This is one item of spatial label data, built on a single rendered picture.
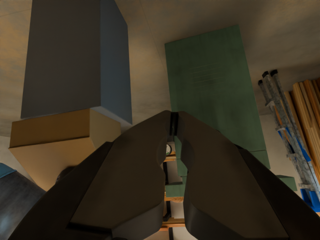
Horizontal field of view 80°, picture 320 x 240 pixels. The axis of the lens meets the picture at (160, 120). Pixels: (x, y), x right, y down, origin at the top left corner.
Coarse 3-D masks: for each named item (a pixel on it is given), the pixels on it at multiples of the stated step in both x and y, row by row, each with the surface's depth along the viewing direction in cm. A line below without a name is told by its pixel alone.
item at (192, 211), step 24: (192, 120) 11; (192, 144) 9; (216, 144) 9; (192, 168) 8; (216, 168) 8; (240, 168) 8; (192, 192) 7; (216, 192) 7; (240, 192) 7; (192, 216) 6; (216, 216) 6; (240, 216) 6; (264, 216) 6
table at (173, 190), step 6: (282, 180) 87; (288, 180) 86; (294, 180) 85; (168, 186) 100; (174, 186) 100; (180, 186) 99; (288, 186) 86; (294, 186) 85; (168, 192) 100; (174, 192) 99; (180, 192) 98
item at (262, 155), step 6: (258, 150) 92; (264, 150) 91; (258, 156) 92; (264, 156) 91; (180, 162) 101; (264, 162) 90; (180, 168) 101; (186, 168) 100; (180, 174) 100; (186, 174) 99
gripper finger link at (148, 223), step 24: (144, 120) 10; (168, 120) 11; (120, 144) 9; (144, 144) 9; (120, 168) 7; (144, 168) 7; (96, 192) 6; (120, 192) 6; (144, 192) 6; (72, 216) 6; (96, 216) 6; (120, 216) 6; (144, 216) 6
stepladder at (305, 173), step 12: (264, 72) 170; (276, 72) 167; (276, 84) 169; (264, 96) 186; (276, 96) 163; (288, 108) 160; (276, 120) 174; (288, 120) 157; (288, 132) 157; (288, 144) 167; (300, 144) 152; (288, 156) 164; (300, 156) 150; (300, 168) 162; (312, 168) 147; (300, 180) 161; (312, 180) 144; (312, 192) 144; (312, 204) 144
